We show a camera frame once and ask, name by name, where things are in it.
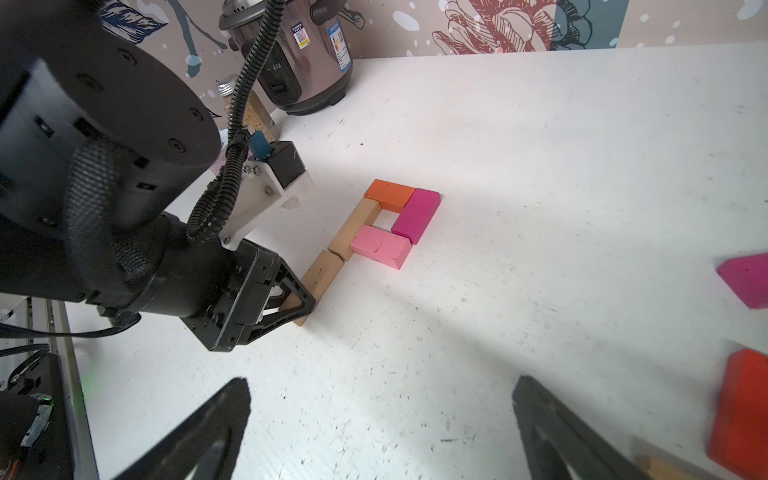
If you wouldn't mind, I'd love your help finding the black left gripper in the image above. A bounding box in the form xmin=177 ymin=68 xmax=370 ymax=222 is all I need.
xmin=183 ymin=241 xmax=316 ymax=353

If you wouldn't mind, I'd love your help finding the silver rice cooker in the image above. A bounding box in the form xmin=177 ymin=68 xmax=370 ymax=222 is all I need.
xmin=218 ymin=0 xmax=355 ymax=116

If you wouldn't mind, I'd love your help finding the magenta block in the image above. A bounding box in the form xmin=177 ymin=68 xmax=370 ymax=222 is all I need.
xmin=716 ymin=253 xmax=768 ymax=309
xmin=391 ymin=189 xmax=441 ymax=245

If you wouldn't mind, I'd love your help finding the orange block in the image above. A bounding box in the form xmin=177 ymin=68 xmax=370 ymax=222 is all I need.
xmin=364 ymin=179 xmax=415 ymax=213

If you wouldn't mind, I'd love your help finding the glass spice jar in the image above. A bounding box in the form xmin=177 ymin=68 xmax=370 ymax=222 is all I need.
xmin=218 ymin=74 xmax=280 ymax=142

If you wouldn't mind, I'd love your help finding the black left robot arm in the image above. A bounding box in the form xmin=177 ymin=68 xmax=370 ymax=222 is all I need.
xmin=1 ymin=1 xmax=316 ymax=351

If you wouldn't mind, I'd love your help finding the lower wooden cylinder block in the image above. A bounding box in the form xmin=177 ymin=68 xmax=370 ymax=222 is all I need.
xmin=635 ymin=455 xmax=695 ymax=480

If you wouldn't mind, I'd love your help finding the light pink block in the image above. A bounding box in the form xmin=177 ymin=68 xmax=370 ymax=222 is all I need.
xmin=350 ymin=225 xmax=412 ymax=270

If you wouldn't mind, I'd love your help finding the red block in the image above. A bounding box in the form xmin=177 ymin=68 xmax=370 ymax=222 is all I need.
xmin=707 ymin=349 xmax=767 ymax=479

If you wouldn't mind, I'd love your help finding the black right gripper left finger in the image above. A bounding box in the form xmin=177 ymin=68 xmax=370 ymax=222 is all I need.
xmin=118 ymin=378 xmax=251 ymax=479

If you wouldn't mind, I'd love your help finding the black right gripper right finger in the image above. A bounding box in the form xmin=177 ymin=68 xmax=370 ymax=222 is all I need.
xmin=512 ymin=375 xmax=647 ymax=479

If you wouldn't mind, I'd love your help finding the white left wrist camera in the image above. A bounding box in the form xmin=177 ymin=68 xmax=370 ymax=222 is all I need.
xmin=219 ymin=131 xmax=314 ymax=251

